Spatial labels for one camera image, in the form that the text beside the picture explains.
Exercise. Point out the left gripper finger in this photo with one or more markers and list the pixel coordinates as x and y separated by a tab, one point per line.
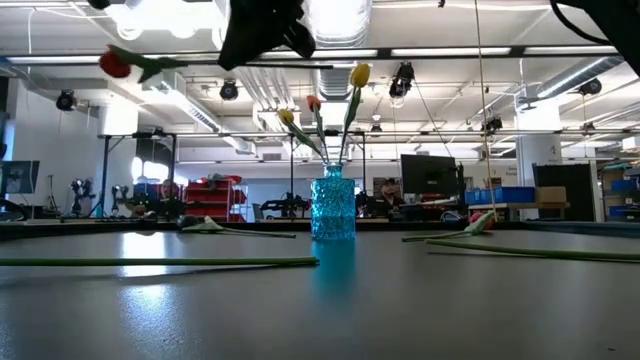
232	50
252	49

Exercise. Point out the yellow artificial tulip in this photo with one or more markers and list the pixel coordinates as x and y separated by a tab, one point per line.
360	75
285	116

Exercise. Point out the orange artificial tulip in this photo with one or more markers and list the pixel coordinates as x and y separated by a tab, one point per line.
114	65
313	102

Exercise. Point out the black artificial tulip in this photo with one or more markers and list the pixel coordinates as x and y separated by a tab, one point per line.
187	221

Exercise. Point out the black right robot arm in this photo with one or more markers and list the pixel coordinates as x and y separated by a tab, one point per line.
620	25

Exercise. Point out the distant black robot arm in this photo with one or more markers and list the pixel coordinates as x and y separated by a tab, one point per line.
285	205

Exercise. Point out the blue glass vase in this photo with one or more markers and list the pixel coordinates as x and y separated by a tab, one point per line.
333	210

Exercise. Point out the white LED light strip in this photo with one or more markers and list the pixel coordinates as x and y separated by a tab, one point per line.
50	59
560	50
450	51
350	53

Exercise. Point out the red tool cart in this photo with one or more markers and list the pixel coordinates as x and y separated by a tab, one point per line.
212	197

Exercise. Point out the person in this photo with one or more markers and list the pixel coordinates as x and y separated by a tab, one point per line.
387	202
167	197

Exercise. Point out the black computer monitor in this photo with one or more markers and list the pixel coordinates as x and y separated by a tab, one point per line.
19	177
429	175

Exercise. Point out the black table mat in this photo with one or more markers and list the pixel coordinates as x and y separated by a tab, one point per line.
320	310

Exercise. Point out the blue plastic bin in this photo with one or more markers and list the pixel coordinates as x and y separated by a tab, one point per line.
479	196
515	195

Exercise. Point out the wooden table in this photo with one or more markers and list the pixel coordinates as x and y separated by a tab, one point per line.
517	205

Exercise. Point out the brown cardboard box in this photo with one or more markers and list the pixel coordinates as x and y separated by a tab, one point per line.
550	195

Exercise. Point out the black board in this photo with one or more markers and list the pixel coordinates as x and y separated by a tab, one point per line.
575	192

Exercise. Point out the blue storage shelf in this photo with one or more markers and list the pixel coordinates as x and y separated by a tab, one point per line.
622	187

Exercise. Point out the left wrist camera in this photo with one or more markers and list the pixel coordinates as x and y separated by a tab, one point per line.
300	40

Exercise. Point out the silver ventilation duct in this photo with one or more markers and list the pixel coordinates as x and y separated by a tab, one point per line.
340	87
575	75

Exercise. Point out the black metal frame stand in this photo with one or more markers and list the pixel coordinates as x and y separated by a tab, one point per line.
105	175

